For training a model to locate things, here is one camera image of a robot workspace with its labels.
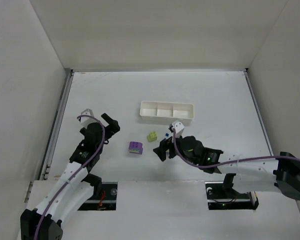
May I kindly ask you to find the light green lego brick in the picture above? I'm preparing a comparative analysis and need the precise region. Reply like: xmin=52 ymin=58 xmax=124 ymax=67
xmin=146 ymin=131 xmax=158 ymax=143

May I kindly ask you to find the purple and green lego stack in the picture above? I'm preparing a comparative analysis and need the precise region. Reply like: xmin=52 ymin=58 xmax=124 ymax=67
xmin=128 ymin=141 xmax=143 ymax=155

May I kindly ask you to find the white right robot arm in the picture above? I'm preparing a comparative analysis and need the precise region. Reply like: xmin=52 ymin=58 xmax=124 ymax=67
xmin=153 ymin=136 xmax=300 ymax=201

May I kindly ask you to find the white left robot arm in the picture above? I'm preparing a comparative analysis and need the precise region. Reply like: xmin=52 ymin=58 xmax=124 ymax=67
xmin=20 ymin=109 xmax=121 ymax=240

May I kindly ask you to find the white three-compartment tray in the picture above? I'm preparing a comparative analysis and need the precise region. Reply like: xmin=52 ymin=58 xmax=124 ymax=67
xmin=139 ymin=100 xmax=195 ymax=125

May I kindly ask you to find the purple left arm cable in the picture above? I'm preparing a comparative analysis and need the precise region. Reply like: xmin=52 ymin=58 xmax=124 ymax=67
xmin=34 ymin=114 xmax=106 ymax=240

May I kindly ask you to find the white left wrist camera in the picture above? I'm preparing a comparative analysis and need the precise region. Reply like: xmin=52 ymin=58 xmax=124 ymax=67
xmin=77 ymin=108 xmax=95 ymax=128

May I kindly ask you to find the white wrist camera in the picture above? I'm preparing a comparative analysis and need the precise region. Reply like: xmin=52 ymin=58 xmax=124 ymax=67
xmin=168 ymin=120 xmax=185 ymax=138
xmin=77 ymin=108 xmax=95 ymax=128

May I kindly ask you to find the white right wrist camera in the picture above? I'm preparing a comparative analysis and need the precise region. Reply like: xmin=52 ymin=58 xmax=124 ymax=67
xmin=168 ymin=120 xmax=185 ymax=138

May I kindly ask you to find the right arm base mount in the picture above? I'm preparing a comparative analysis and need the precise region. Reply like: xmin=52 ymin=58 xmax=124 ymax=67
xmin=205 ymin=181 xmax=259 ymax=211

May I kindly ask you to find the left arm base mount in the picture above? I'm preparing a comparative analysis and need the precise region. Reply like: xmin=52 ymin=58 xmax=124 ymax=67
xmin=78 ymin=182 xmax=118 ymax=212

